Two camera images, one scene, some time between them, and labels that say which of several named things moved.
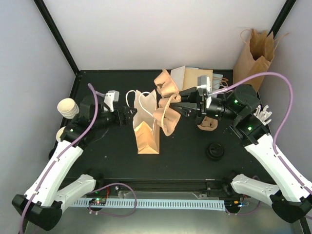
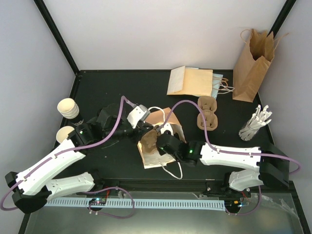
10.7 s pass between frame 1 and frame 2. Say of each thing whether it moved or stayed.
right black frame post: stayed
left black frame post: stayed
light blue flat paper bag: stayed
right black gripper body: moved
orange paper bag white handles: moved
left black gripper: moved
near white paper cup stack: stayed
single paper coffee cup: stayed
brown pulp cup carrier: moved
